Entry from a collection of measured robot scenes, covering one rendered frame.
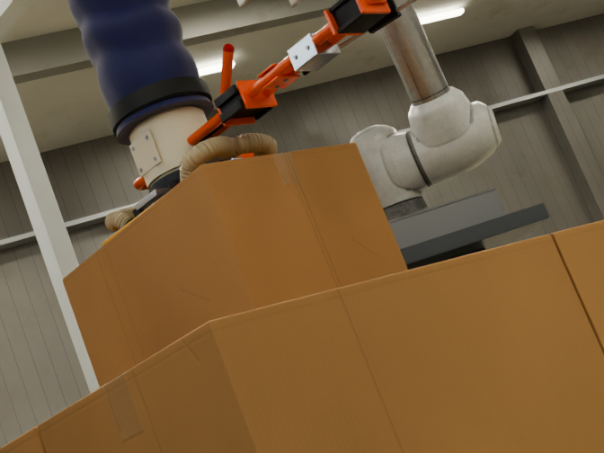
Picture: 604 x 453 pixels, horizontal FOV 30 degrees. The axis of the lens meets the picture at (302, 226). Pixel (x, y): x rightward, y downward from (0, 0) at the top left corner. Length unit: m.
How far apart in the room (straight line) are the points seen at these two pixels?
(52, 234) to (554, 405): 4.80
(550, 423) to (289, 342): 0.39
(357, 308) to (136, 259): 1.07
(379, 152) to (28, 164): 3.55
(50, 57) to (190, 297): 9.68
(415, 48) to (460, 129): 0.23
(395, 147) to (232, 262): 0.93
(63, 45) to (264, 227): 9.83
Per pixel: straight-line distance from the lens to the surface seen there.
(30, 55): 11.73
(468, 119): 2.82
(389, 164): 2.84
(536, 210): 2.79
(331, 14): 2.04
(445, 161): 2.83
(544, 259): 1.52
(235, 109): 2.21
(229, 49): 2.28
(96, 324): 2.44
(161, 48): 2.42
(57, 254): 6.00
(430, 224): 2.69
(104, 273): 2.37
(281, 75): 2.16
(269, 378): 1.14
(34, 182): 6.13
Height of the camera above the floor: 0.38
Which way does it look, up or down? 11 degrees up
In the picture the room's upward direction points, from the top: 22 degrees counter-clockwise
